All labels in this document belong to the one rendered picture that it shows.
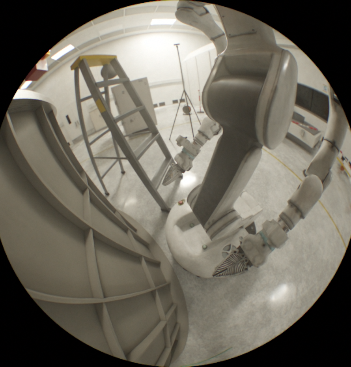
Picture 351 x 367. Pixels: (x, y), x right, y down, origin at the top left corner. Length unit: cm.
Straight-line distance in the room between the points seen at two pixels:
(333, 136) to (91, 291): 66
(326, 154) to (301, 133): 322
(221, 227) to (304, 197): 28
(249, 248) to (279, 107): 31
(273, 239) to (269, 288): 100
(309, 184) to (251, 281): 92
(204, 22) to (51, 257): 77
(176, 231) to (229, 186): 46
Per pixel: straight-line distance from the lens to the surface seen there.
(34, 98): 38
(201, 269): 65
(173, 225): 71
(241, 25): 36
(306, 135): 362
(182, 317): 106
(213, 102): 30
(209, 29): 60
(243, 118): 25
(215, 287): 103
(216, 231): 43
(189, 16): 58
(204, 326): 114
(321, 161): 38
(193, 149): 50
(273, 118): 22
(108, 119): 83
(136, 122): 326
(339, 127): 41
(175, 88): 767
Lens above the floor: 100
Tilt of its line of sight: 46 degrees down
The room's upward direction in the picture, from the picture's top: 12 degrees counter-clockwise
